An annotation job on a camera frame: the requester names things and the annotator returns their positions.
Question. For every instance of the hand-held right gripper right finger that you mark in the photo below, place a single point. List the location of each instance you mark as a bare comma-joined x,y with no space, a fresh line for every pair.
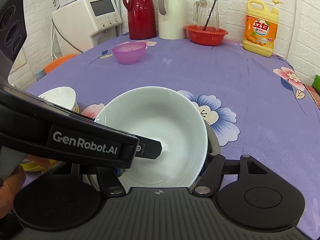
215,170

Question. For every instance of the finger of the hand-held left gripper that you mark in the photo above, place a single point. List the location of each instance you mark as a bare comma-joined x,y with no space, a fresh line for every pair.
150,148

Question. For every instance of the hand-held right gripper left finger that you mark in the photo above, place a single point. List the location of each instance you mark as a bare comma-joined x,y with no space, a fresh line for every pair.
107,177

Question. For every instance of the stainless steel bowl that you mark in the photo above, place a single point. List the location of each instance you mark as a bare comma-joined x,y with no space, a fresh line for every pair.
213,142

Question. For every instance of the white bowl red pattern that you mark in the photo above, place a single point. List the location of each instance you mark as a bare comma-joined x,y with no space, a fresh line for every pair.
162,120

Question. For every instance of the white floral plate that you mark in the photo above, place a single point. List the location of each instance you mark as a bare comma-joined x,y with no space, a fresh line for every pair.
60,97

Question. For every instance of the yellow plastic plate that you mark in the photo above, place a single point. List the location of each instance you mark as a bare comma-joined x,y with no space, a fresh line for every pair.
32,166

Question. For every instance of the person's left hand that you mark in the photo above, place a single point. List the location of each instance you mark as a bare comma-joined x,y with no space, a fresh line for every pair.
12,187

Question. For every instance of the purple floral tablecloth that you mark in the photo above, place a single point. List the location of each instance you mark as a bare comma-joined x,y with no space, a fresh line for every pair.
250,105

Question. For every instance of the orange stool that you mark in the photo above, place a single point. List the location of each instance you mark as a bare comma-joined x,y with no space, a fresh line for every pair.
60,62

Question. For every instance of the purple plastic bowl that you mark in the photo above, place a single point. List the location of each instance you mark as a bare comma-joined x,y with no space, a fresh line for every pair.
128,53

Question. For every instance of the white machine with screen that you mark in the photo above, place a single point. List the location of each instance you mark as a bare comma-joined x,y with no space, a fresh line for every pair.
75,25

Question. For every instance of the red plastic colander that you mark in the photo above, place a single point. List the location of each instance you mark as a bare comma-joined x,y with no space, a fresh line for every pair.
205,38

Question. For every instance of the pink plaid cloth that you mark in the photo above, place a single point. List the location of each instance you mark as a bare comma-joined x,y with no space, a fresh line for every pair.
313,93

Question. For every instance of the white thermos jug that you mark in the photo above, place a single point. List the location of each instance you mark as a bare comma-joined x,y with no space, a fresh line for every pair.
172,17

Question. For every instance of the red thermos jug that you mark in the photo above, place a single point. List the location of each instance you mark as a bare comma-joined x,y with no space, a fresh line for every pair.
142,15

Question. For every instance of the green box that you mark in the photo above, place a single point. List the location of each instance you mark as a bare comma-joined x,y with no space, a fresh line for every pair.
317,81

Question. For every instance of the glass pitcher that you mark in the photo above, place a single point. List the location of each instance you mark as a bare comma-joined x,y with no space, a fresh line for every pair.
213,20

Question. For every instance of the yellow detergent bottle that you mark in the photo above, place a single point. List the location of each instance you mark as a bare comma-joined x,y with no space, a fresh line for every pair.
260,30

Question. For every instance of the black stirring stick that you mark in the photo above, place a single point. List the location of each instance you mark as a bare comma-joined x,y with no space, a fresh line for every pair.
211,11

